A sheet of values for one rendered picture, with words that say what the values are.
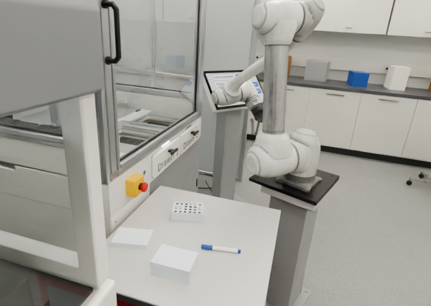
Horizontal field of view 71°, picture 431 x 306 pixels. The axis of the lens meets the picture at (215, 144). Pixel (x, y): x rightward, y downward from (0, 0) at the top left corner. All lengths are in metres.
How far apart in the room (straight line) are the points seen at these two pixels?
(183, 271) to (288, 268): 0.91
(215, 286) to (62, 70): 0.74
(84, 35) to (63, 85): 0.09
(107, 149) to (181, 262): 0.45
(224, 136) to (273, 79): 1.14
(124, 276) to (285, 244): 0.93
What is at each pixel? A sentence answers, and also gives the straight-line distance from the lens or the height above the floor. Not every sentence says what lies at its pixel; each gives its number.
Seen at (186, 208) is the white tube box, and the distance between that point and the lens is 1.26.
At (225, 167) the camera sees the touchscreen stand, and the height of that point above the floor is 0.43.
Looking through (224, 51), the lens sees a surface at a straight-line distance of 2.95.
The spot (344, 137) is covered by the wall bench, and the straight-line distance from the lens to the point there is 4.33.
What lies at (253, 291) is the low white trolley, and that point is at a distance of 1.01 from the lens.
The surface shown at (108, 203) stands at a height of 0.86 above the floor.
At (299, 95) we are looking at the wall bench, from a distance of 4.18.
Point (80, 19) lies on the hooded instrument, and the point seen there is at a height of 1.48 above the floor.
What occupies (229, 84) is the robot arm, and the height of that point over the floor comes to 1.21.
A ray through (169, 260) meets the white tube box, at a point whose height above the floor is 0.81.
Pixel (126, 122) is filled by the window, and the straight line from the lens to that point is 1.21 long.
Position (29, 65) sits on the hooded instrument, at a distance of 0.49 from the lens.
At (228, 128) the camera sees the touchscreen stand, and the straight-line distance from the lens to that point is 2.38.
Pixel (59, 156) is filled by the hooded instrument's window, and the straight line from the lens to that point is 0.57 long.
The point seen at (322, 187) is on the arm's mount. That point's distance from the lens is 1.61.
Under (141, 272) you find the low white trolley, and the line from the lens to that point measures 1.05.
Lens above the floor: 1.48
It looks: 21 degrees down
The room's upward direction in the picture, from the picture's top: 4 degrees clockwise
